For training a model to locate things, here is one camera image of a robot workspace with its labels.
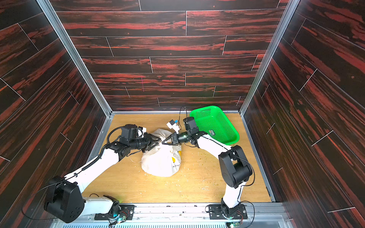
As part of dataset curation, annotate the white plastic bag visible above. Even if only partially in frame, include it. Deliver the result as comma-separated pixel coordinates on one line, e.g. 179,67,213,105
141,143,182,177

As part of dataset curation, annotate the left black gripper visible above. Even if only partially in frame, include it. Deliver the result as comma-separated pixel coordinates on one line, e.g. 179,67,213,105
128,132,161,153

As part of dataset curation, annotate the metal front rail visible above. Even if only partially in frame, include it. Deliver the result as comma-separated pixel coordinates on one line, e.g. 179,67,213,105
56,203,286,228

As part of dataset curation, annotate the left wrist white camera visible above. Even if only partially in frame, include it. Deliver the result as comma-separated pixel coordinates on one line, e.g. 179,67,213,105
136,126,147,139

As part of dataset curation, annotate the wrist white camera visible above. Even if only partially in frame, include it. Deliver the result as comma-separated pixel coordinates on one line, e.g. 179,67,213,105
136,126,147,139
166,120,181,134

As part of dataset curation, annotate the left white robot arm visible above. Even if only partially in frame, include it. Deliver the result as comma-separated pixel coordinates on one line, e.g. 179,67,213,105
44,124,161,223

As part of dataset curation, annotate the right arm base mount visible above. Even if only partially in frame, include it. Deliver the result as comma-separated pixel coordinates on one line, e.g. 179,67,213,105
205,200,248,224

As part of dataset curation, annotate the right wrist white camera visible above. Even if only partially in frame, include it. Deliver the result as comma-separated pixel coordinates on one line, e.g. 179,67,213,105
166,120,181,134

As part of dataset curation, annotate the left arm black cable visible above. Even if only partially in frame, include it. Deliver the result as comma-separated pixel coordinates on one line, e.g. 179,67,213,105
65,126,126,180

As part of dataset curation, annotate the green plastic basket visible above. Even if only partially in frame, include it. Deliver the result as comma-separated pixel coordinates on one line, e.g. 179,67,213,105
190,105,240,145

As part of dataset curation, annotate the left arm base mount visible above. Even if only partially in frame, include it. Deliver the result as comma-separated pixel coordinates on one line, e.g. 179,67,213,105
94,195,136,228

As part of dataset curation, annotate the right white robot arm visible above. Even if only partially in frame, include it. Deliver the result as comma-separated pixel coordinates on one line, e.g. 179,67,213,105
162,117,254,218

